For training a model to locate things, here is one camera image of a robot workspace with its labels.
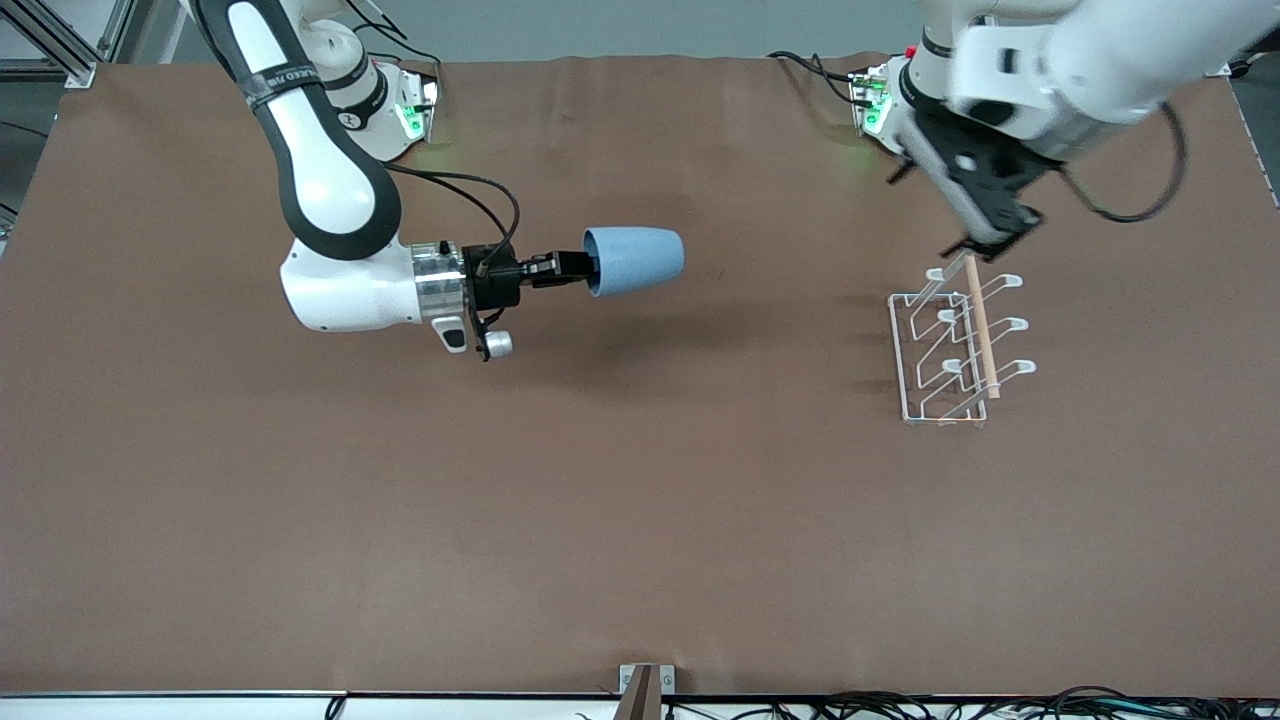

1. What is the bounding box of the blue plastic cup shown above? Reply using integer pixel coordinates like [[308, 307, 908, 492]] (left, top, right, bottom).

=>
[[582, 226, 687, 299]]

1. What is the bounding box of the brown table mat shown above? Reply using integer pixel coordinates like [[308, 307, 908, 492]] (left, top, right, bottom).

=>
[[0, 55, 1280, 698]]

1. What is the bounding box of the white wire cup holder rack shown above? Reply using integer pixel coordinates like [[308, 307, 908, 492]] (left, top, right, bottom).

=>
[[887, 241, 1038, 428]]

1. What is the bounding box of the black left arm base cable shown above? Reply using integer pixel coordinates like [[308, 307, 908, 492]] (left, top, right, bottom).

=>
[[767, 50, 881, 109]]

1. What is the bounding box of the black arm base cable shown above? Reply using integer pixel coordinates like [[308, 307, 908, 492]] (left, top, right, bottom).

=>
[[345, 0, 443, 111], [767, 50, 881, 109]]

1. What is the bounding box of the black right arm base cable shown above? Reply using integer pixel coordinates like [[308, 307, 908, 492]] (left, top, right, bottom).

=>
[[345, 0, 443, 111]]

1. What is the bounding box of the grey metal bracket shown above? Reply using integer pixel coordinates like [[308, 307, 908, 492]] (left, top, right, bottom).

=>
[[619, 664, 677, 720]]

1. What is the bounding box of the aluminium frame profile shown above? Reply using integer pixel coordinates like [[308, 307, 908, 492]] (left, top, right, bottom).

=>
[[0, 0, 141, 89]]

